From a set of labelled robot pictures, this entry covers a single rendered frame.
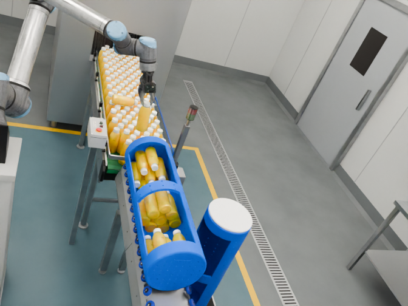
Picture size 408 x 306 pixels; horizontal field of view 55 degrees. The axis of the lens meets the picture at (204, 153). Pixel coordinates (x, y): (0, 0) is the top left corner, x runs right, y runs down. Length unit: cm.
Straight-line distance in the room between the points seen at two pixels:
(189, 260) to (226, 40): 555
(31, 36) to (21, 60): 14
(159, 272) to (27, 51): 134
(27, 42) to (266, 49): 550
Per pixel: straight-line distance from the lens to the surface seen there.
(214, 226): 227
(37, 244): 325
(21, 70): 231
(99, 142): 252
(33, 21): 239
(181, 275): 188
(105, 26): 207
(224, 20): 686
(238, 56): 720
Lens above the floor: 248
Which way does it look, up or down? 32 degrees down
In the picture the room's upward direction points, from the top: 23 degrees clockwise
